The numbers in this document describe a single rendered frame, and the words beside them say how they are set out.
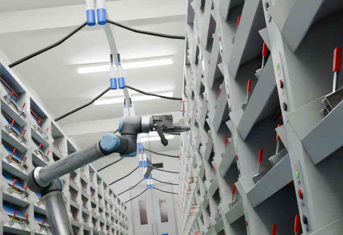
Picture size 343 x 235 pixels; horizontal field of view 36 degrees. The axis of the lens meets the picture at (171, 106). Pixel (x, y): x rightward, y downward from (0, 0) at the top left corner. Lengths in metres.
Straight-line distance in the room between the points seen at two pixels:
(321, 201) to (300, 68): 0.23
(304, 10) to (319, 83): 0.16
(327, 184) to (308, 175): 0.03
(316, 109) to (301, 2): 0.19
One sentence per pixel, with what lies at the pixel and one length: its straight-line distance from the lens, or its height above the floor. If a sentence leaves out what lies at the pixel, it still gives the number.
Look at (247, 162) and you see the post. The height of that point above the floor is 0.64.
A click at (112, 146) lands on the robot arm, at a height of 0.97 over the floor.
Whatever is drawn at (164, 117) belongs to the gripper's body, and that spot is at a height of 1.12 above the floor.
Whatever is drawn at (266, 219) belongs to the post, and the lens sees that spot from 1.59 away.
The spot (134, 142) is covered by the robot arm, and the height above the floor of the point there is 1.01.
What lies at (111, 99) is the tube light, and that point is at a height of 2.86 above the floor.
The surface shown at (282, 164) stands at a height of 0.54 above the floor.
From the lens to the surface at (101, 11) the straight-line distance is 3.70.
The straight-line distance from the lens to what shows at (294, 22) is 0.89.
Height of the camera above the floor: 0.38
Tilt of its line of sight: 16 degrees up
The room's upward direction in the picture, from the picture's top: 7 degrees counter-clockwise
